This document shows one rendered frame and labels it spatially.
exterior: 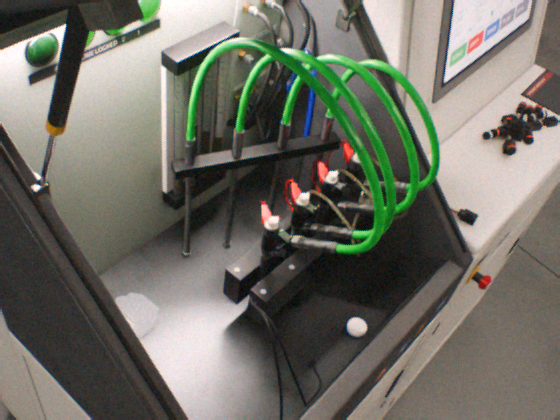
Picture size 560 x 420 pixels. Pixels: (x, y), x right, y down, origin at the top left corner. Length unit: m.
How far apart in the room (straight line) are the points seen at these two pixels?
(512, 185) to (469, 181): 0.10
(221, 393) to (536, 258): 1.84
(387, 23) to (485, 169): 0.45
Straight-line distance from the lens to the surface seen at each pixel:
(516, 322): 2.54
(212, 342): 1.23
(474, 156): 1.49
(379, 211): 0.86
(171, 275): 1.31
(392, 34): 1.18
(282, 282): 1.13
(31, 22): 0.85
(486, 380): 2.35
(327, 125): 1.19
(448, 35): 1.33
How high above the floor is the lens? 1.90
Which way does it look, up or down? 48 degrees down
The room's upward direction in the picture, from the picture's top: 11 degrees clockwise
